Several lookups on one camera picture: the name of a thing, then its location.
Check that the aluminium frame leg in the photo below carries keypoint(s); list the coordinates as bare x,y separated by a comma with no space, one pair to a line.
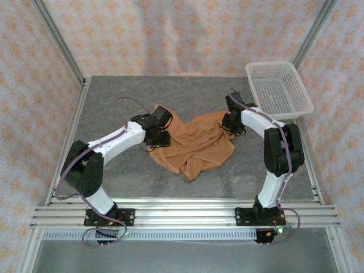
338,250
28,250

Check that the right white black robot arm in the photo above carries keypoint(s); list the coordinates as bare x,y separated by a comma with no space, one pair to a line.
256,119

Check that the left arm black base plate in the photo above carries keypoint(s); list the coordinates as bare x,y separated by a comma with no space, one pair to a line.
128,217

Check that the orange-tan t-shirt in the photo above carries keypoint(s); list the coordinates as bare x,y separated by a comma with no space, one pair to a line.
199,136

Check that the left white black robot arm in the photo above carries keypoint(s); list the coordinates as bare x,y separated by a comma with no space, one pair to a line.
119,139

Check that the aluminium table side rail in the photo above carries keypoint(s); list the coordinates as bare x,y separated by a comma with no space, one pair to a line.
308,162
71,130

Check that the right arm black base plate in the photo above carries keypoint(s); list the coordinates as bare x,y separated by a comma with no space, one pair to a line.
244,217

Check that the aluminium frame post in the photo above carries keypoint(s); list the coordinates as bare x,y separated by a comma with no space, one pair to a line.
312,31
57,37

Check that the white perforated plastic basket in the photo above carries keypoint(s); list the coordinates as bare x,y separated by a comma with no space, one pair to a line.
280,91

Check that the aluminium mounting rail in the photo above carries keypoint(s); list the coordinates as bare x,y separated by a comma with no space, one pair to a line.
185,216

